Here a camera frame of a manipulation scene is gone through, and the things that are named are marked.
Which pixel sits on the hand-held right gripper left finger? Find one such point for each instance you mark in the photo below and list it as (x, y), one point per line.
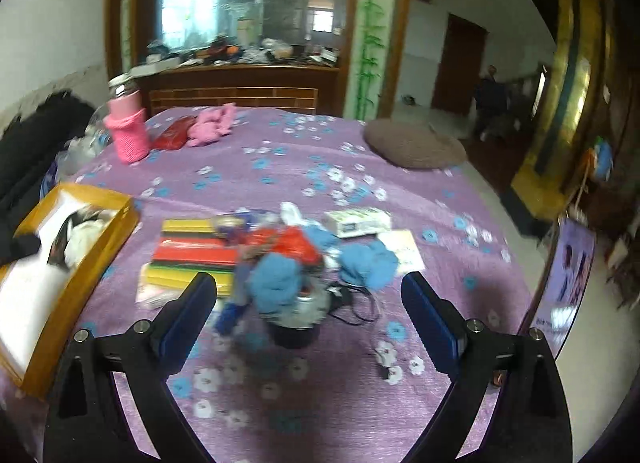
(187, 315)

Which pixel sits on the clear plastic bag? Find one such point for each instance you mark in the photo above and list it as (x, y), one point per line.
(82, 145)

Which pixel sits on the pink fluffy cloth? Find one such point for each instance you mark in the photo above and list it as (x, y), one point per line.
(210, 125)

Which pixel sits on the small white cloth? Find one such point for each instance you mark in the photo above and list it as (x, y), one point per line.
(291, 213)

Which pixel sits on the purple poster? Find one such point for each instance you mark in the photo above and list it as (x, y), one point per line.
(570, 273)

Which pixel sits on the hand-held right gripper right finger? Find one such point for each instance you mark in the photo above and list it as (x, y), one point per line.
(430, 325)

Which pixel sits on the tissue packet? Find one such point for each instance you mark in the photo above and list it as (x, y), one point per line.
(355, 220)

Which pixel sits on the purple floral blanket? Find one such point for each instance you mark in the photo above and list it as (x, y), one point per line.
(300, 173)

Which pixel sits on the brown round cushion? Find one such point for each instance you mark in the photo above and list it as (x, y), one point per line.
(410, 143)

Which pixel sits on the small red toy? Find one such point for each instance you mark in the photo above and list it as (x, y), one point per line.
(295, 243)

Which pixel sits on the black sofa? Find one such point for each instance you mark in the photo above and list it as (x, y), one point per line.
(30, 153)

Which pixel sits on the pile of clutter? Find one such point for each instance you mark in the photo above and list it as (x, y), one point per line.
(225, 50)

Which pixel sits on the small light blue cloth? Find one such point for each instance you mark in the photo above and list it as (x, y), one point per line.
(320, 239)

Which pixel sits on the blue and white packet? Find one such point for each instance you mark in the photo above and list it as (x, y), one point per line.
(235, 225)

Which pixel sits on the brown wooden door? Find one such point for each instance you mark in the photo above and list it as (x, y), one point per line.
(457, 68)

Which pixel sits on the yellow rimmed cardboard box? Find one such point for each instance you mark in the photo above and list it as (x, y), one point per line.
(75, 303)

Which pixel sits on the red packet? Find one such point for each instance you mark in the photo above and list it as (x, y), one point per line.
(172, 135)

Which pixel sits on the colourful toy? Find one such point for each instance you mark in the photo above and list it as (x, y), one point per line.
(600, 160)

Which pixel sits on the colourful sponge stack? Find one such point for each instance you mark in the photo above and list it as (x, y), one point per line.
(190, 248)

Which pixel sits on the black and silver round device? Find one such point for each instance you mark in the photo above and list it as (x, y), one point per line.
(295, 328)

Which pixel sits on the white card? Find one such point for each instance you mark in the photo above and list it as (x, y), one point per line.
(402, 245)

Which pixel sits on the gold framed panel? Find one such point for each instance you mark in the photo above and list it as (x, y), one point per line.
(565, 93)

